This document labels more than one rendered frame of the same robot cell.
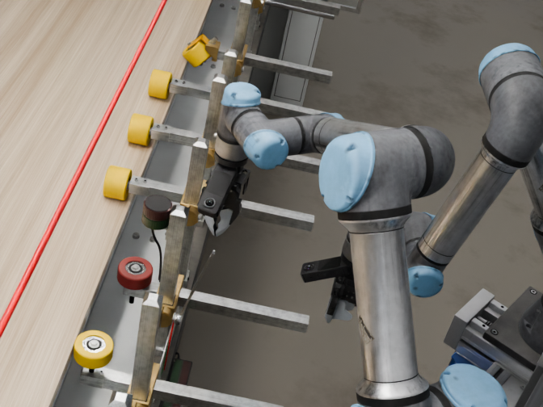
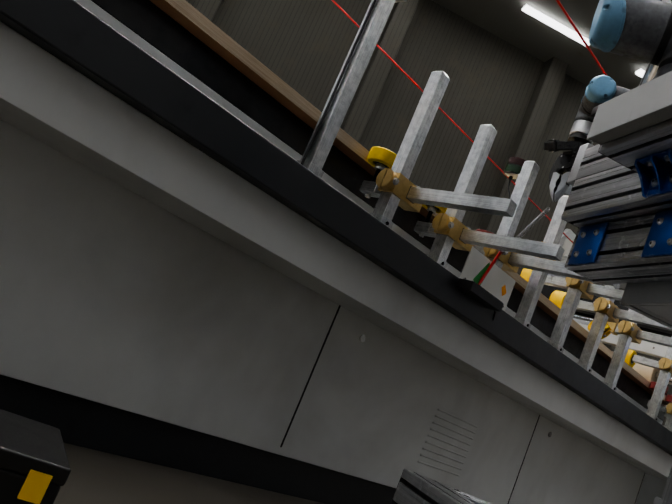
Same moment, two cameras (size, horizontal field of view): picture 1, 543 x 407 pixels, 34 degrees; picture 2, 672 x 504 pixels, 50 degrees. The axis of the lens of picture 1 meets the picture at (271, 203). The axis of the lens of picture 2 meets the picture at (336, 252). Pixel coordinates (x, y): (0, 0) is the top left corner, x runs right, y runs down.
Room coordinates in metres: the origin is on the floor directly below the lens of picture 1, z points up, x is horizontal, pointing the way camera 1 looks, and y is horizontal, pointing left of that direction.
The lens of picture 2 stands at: (-0.18, -1.00, 0.33)
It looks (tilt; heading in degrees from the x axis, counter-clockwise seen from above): 10 degrees up; 48
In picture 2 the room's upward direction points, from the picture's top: 23 degrees clockwise
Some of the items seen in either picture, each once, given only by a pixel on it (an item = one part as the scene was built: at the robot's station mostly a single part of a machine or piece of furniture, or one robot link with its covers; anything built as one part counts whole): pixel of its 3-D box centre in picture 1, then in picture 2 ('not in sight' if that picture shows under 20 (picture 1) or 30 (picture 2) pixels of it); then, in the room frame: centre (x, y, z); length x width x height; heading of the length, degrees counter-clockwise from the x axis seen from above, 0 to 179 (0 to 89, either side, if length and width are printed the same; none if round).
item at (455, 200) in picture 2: not in sight; (431, 198); (1.01, 0.09, 0.80); 0.44 x 0.03 x 0.04; 91
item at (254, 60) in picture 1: (274, 65); (663, 340); (2.51, 0.09, 0.94); 0.37 x 0.03 x 0.03; 91
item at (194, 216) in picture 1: (192, 202); not in sight; (1.74, 0.19, 0.94); 0.14 x 0.06 x 0.05; 1
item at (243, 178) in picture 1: (229, 174); (575, 158); (1.55, 0.10, 1.19); 0.09 x 0.08 x 0.12; 170
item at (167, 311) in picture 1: (166, 299); (501, 255); (1.49, 0.19, 0.84); 0.14 x 0.06 x 0.05; 1
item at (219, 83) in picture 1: (208, 153); (577, 284); (1.97, 0.20, 0.94); 0.04 x 0.04 x 0.48; 1
